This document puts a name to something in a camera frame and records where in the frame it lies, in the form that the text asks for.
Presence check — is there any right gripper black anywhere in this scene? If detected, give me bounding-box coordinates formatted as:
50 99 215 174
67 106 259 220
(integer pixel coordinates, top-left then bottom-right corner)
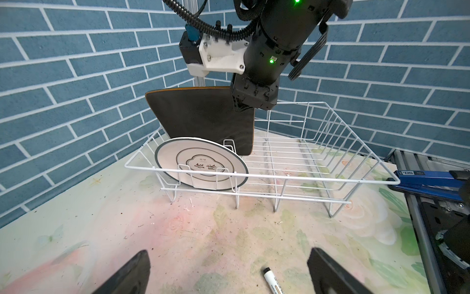
230 73 280 111

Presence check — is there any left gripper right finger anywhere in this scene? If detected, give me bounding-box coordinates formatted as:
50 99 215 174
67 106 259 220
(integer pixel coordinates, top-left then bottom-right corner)
307 247 372 294

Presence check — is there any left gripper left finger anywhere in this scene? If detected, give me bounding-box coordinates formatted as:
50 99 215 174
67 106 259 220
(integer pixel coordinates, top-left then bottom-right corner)
93 250 151 294

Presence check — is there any dark plate orange rim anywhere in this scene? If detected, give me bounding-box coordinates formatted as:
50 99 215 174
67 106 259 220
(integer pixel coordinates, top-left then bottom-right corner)
145 86 255 156

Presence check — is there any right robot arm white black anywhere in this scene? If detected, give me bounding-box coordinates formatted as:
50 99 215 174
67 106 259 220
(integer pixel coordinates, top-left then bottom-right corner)
231 0 352 112

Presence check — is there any black white marker pen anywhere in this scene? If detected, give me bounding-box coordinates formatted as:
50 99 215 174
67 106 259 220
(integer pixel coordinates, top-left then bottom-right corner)
263 267 284 294

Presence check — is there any blue black tool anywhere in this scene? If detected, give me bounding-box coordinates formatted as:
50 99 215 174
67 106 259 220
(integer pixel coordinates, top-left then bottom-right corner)
388 170 470 205

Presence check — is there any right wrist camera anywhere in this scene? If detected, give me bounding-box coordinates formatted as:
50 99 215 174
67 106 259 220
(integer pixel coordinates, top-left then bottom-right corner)
179 31 249 77

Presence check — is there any black cable loop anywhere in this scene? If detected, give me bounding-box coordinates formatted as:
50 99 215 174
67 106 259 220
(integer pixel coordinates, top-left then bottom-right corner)
162 0 265 42

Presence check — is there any white wire dish rack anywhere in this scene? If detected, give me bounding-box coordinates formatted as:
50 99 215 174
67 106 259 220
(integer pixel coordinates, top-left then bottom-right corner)
125 102 406 217

